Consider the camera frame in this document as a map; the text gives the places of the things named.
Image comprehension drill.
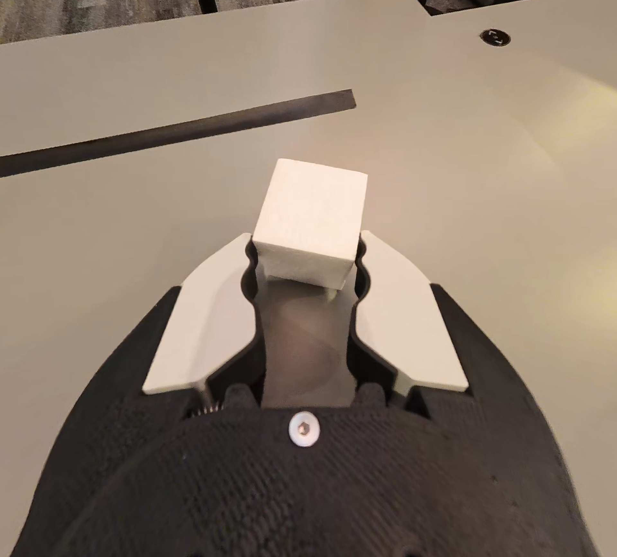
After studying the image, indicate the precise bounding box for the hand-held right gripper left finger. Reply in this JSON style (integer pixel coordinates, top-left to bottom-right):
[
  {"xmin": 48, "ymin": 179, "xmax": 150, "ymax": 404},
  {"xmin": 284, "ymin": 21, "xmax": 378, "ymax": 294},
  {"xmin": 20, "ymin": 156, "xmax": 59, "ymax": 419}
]
[{"xmin": 142, "ymin": 232, "xmax": 268, "ymax": 409}]

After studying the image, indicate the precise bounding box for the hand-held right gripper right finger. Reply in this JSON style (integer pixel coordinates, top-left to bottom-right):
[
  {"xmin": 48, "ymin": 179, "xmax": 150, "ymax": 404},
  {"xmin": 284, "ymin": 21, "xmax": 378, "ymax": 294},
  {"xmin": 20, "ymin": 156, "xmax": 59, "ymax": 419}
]
[{"xmin": 347, "ymin": 229, "xmax": 469, "ymax": 409}]

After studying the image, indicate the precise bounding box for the white foam cube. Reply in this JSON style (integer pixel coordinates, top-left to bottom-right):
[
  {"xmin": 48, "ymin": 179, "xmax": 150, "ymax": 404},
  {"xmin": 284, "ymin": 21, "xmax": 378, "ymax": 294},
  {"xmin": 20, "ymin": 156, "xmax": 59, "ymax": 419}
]
[{"xmin": 253, "ymin": 158, "xmax": 369, "ymax": 290}]

